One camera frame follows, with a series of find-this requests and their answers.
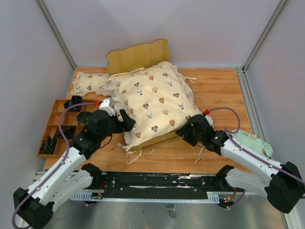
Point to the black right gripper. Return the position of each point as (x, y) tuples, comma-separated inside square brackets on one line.
[(185, 130)]

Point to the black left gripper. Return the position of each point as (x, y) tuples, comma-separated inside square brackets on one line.
[(126, 125)]

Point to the cream animal print mattress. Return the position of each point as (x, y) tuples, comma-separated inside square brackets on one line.
[(157, 98)]

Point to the wooden pet bed frame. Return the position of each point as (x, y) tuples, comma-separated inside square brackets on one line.
[(137, 56)]

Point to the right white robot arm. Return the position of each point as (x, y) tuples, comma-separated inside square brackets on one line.
[(281, 184)]

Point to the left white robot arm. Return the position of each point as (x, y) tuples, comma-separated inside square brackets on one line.
[(37, 203)]

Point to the rolled dark green sock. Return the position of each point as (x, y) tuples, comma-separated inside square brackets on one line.
[(83, 117)]

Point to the small animal print pillow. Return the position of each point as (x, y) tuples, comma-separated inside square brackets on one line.
[(86, 83)]

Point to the black rolled sock top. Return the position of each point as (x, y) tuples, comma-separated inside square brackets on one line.
[(75, 99)]

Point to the mint green cloth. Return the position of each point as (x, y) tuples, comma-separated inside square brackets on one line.
[(253, 142)]

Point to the dark folded sock middle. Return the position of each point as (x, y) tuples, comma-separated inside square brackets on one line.
[(62, 132)]

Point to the wooden compartment tray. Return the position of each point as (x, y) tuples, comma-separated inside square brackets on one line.
[(57, 119)]

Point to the dark patterned sock bottom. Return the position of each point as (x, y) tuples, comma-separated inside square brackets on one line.
[(48, 147)]

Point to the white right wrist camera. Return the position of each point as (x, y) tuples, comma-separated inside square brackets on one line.
[(206, 114)]

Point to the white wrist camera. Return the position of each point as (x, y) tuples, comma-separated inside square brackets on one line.
[(206, 114), (107, 105)]

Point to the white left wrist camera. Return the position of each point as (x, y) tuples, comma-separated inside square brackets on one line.
[(107, 105)]

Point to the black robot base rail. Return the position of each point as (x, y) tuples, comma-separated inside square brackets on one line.
[(107, 181)]

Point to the white slotted cable duct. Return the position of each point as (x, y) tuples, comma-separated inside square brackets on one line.
[(183, 195)]

